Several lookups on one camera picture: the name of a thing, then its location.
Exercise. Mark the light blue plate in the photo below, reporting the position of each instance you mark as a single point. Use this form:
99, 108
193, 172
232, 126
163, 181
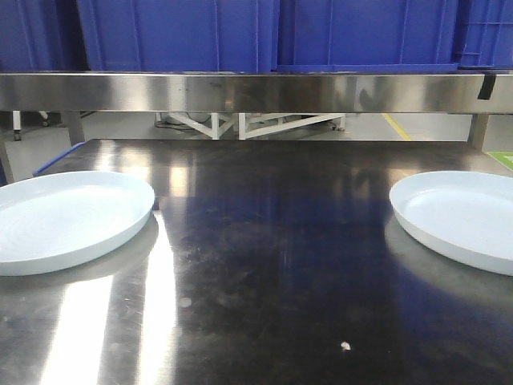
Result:
465, 216
58, 221

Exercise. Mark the steel shelf leg left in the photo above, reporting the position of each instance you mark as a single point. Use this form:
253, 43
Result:
73, 121

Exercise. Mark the steel shelf leg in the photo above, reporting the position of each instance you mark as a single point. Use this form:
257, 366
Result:
478, 130
73, 121

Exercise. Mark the steel shelf leg right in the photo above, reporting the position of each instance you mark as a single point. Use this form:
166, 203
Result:
478, 130

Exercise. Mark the large blue plastic crate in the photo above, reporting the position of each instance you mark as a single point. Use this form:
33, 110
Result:
269, 36

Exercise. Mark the black tape strip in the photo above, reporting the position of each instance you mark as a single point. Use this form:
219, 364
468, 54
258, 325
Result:
487, 86

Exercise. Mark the white cart leg with caster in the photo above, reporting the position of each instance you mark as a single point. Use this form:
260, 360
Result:
17, 127

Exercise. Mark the blue plastic crate far left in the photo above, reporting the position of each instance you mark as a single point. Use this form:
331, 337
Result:
41, 36

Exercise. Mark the blue plastic crate far right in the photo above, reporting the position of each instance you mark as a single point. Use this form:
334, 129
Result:
483, 35

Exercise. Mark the white metal frame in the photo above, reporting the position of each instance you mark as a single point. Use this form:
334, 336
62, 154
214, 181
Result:
247, 125

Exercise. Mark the stainless steel shelf rail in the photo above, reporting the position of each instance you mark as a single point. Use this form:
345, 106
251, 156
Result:
212, 92

